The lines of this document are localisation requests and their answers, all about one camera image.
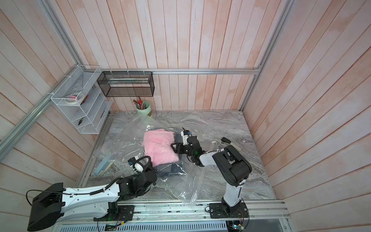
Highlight pink fleece blanket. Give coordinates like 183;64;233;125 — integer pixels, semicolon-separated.
142;129;179;167

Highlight clear plastic vacuum bag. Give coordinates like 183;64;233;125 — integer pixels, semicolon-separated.
92;115;204;207

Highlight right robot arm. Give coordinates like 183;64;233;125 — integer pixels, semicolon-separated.
171;134;252;218

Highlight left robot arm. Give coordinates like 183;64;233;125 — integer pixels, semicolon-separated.
27;169;157;232

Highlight dark blue folded blanket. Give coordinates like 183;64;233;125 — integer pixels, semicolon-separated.
155;132;186;177

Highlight grey black stapler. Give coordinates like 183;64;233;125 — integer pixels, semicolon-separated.
221;137;241;151

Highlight mint green pencil cup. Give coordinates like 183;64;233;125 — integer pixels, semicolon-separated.
136;101;152;117

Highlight coloured pencils in cup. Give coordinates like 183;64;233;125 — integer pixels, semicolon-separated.
133;96;146;110

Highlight tape roll on shelf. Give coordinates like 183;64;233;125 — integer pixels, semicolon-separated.
64;92;85;105

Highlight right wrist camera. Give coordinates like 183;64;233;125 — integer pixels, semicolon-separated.
181;130;191;146

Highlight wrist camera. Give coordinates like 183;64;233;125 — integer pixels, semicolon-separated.
128;156;150;173
181;130;191;146

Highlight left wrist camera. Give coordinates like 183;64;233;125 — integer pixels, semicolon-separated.
128;156;150;173

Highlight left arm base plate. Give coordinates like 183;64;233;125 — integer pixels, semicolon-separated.
93;205;135;222

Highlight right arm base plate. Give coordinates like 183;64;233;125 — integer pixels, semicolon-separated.
209;202;249;219

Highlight black mesh wall basket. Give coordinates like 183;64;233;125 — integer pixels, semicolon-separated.
97;71;155;97

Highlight white wire mesh shelf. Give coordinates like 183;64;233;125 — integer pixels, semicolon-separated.
51;65;113;134

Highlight aluminium frame rail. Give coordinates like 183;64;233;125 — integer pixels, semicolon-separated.
85;66;260;75

